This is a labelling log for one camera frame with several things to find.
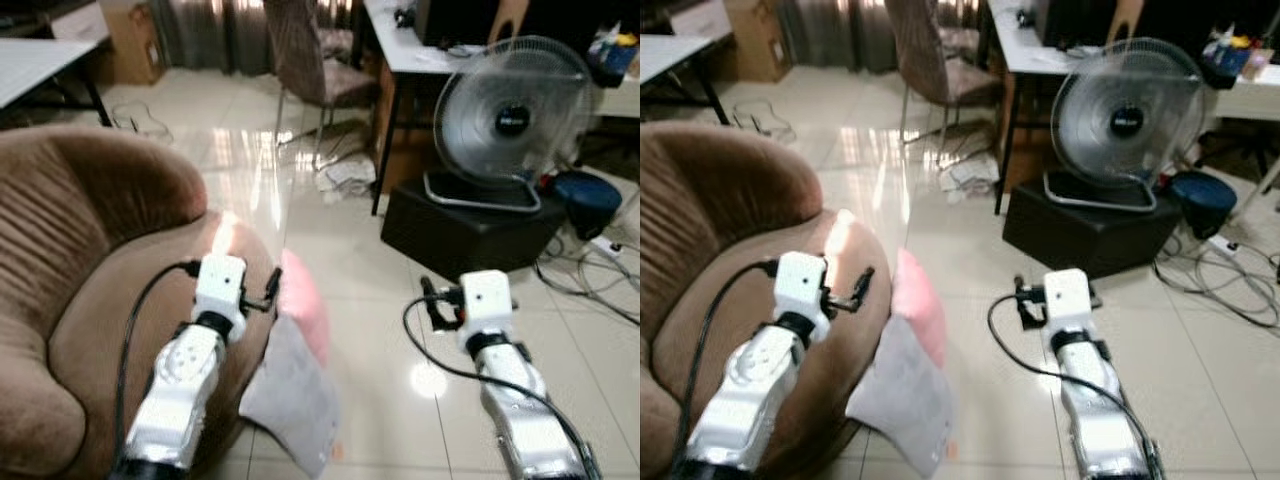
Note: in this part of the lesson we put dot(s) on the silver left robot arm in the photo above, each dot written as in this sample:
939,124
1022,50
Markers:
180,390
750,390

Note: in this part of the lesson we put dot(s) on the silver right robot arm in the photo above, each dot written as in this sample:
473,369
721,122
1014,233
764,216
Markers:
530,420
1100,420

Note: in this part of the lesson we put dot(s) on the pink pillow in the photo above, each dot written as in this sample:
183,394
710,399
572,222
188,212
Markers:
304,300
922,300

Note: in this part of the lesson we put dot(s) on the grey pillow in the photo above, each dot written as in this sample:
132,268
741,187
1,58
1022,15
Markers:
292,400
900,400

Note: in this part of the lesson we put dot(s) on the white paper on floor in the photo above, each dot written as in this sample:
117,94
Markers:
970,176
348,177

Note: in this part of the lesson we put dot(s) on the brown fabric sofa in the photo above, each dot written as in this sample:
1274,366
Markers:
700,250
70,260

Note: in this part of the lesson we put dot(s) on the silver round floor fan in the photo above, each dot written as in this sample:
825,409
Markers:
1125,110
510,110

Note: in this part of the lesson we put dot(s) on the black box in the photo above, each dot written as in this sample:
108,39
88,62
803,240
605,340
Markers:
460,235
1085,235

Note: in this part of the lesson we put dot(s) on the white power strip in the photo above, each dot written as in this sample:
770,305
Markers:
607,248
1224,246

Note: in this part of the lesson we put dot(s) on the brown padded chair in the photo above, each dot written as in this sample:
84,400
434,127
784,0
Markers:
930,60
310,60

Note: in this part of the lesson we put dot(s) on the white desk with black legs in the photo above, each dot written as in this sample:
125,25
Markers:
1025,55
410,55

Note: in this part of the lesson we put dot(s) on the grey curtain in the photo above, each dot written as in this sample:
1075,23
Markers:
835,30
210,30

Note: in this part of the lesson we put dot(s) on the brown cardboard box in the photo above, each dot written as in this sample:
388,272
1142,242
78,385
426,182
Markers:
135,45
760,40

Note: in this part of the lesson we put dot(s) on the black monitor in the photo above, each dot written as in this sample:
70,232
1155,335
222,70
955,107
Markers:
460,20
1075,20

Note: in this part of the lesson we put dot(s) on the wooden chair back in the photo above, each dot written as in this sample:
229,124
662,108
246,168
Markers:
512,20
1127,20

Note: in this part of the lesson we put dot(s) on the dark blue basket with items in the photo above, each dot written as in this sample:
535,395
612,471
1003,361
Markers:
1225,62
610,60

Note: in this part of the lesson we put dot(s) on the white folding table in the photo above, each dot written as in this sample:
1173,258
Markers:
35,65
670,55

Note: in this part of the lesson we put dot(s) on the white box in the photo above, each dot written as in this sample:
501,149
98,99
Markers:
82,20
702,18

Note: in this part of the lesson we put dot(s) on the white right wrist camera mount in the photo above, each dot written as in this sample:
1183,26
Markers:
1067,300
487,305

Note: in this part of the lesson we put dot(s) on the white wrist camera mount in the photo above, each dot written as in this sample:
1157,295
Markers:
800,285
1067,300
487,305
220,285

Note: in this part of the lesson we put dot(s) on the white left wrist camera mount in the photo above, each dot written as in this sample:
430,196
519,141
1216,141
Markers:
220,285
800,285

